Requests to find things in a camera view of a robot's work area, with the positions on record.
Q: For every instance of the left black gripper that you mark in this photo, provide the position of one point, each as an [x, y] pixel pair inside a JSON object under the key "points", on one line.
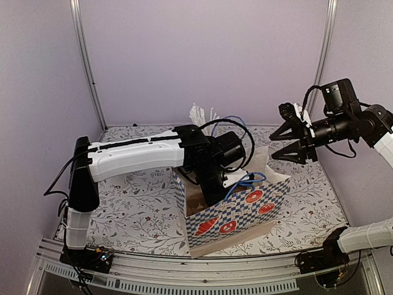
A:
{"points": [[213, 200]]}

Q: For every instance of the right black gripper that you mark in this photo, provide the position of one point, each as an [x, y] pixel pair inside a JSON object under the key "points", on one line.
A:
{"points": [[306, 144]]}

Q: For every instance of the checkered paper takeout bag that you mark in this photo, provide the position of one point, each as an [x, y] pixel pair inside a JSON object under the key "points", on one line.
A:
{"points": [[249, 212]]}

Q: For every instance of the brown cardboard cup carrier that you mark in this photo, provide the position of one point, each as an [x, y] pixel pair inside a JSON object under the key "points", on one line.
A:
{"points": [[195, 201]]}

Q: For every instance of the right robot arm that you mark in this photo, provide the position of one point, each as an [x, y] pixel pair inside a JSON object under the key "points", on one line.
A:
{"points": [[346, 119]]}

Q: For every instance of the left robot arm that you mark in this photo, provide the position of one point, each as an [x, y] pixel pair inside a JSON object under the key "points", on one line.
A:
{"points": [[214, 161]]}

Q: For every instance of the floral patterned table mat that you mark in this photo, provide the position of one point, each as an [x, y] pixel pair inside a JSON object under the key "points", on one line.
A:
{"points": [[143, 215]]}

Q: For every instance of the bundle of white wrapped straws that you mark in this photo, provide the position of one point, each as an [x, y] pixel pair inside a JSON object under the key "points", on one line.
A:
{"points": [[199, 116]]}

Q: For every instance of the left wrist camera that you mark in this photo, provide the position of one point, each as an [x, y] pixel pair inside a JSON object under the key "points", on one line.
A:
{"points": [[232, 178]]}

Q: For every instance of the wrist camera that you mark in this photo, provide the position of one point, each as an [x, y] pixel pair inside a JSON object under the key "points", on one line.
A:
{"points": [[232, 178], [295, 115]]}

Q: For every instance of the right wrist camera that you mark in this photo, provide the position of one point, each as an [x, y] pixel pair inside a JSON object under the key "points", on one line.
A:
{"points": [[295, 115]]}

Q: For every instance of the front aluminium rail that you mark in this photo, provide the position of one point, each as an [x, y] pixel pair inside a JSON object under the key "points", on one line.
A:
{"points": [[135, 273]]}

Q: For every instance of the left aluminium frame post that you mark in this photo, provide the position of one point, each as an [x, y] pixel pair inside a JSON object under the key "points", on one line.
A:
{"points": [[83, 49]]}

